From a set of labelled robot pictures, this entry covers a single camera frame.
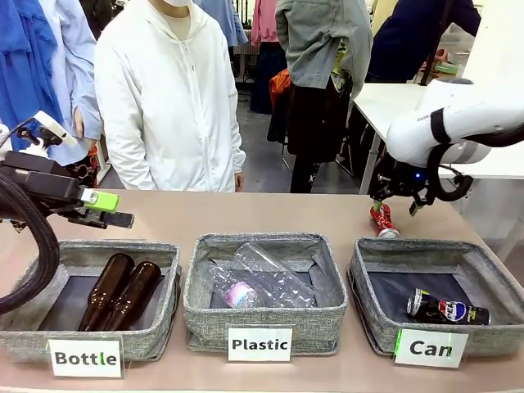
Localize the hanging blue garment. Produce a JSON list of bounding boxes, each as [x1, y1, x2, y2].
[[194, 0, 250, 48]]

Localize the white side table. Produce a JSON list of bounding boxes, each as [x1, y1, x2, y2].
[[352, 83, 524, 196]]

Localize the crushed black Pepsi can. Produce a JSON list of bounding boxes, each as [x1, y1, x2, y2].
[[406, 287, 491, 327]]

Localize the white stand leg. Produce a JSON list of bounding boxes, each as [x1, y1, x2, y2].
[[497, 215, 524, 263]]

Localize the plastic bottle with pink label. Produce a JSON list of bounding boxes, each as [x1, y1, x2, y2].
[[207, 264, 271, 309]]

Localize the white Plastic label sign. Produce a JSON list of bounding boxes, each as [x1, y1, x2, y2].
[[226, 325, 295, 364]]

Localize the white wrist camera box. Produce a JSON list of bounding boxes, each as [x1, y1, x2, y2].
[[34, 110, 79, 148]]

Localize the person's right forearm white sleeve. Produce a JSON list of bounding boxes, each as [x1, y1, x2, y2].
[[96, 122, 126, 191]]

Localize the grey fabric basket labelled Plastic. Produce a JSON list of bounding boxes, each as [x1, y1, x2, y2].
[[182, 231, 348, 356]]

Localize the white Can label sign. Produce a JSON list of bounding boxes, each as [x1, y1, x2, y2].
[[393, 328, 470, 368]]

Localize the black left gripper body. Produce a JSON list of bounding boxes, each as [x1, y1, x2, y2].
[[0, 151, 89, 218]]

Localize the black stand pole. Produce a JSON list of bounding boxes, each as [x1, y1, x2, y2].
[[420, 0, 454, 86]]

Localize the grey fabric basket labelled Bottle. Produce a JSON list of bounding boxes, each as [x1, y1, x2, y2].
[[0, 239, 183, 364]]

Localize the dark navy hanging garment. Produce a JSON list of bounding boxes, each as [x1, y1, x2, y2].
[[250, 40, 287, 115]]

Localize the person in grey jacket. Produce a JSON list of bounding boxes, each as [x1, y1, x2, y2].
[[274, 0, 373, 193]]

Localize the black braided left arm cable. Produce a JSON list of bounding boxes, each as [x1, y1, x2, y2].
[[0, 171, 61, 315]]

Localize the brown glass bottle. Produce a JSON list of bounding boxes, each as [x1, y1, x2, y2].
[[104, 260, 162, 332], [77, 252, 135, 332]]

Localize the person in navy top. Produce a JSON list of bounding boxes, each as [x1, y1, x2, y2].
[[366, 0, 483, 85]]

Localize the clear plastic storage containers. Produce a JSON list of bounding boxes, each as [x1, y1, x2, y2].
[[444, 22, 472, 69]]

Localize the person's left forearm white sleeve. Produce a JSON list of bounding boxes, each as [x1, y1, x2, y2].
[[226, 118, 247, 175]]

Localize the person in white hoodie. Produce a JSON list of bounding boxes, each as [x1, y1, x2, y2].
[[93, 0, 246, 192]]

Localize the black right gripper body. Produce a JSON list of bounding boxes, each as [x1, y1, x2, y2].
[[368, 157, 435, 206]]

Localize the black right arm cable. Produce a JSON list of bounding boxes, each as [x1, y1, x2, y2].
[[425, 122, 524, 204]]

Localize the crushed red soda can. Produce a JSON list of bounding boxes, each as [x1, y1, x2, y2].
[[369, 204, 401, 238]]

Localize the white Bottle label sign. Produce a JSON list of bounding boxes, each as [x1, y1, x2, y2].
[[47, 337, 124, 378]]

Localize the orange bag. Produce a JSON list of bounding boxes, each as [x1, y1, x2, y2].
[[269, 68, 292, 108]]

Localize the grey fabric basket labelled Can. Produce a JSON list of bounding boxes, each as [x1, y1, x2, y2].
[[346, 237, 524, 357]]

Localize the clear crushed plastic bottle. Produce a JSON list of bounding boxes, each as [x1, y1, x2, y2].
[[231, 242, 318, 308]]

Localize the red floral black skirt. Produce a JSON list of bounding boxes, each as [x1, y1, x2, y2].
[[61, 161, 100, 190]]

